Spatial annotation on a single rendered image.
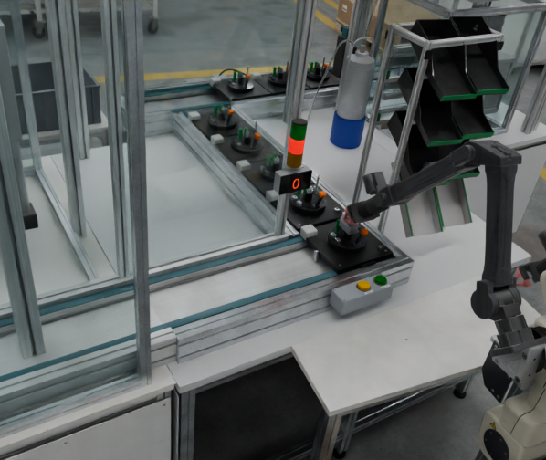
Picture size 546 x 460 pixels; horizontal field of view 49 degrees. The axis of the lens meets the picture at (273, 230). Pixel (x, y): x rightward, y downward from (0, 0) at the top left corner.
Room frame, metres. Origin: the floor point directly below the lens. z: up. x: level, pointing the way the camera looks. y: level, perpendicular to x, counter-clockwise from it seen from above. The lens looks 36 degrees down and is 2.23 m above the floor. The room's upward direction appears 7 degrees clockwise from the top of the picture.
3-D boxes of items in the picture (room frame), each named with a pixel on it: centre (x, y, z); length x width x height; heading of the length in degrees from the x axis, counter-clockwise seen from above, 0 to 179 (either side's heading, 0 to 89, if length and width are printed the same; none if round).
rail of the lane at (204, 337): (1.46, -0.12, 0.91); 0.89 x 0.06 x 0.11; 125
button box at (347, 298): (1.52, -0.32, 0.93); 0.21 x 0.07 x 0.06; 125
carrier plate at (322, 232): (1.74, -0.26, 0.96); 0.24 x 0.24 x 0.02; 35
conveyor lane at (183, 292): (1.59, 0.00, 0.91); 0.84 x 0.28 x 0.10; 125
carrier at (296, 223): (1.95, -0.12, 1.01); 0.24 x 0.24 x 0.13; 35
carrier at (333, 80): (3.28, -0.14, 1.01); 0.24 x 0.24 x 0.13; 35
